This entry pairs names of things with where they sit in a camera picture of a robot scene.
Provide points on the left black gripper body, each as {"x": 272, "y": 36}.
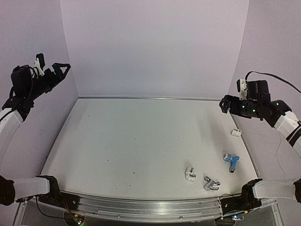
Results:
{"x": 45, "y": 85}

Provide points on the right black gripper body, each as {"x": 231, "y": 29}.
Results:
{"x": 251, "y": 108}

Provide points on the white pipe elbow fitting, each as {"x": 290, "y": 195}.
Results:
{"x": 190, "y": 174}

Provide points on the chrome water faucet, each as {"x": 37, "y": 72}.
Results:
{"x": 211, "y": 184}

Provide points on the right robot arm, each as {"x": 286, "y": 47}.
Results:
{"x": 280, "y": 117}

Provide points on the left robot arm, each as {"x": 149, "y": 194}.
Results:
{"x": 28, "y": 84}

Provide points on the blue water faucet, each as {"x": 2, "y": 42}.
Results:
{"x": 232, "y": 160}

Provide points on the small white pipe fitting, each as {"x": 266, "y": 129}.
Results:
{"x": 236, "y": 132}

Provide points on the right circuit board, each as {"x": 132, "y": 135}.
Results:
{"x": 240, "y": 216}

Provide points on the circuit board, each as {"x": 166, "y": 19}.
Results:
{"x": 240, "y": 216}
{"x": 72, "y": 219}

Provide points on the left circuit board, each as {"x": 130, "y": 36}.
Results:
{"x": 72, "y": 219}

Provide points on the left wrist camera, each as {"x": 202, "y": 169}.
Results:
{"x": 39, "y": 63}

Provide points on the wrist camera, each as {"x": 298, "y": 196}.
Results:
{"x": 39, "y": 63}
{"x": 242, "y": 89}

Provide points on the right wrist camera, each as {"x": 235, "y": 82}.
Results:
{"x": 242, "y": 89}

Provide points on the aluminium front rail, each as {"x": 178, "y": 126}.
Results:
{"x": 187, "y": 210}

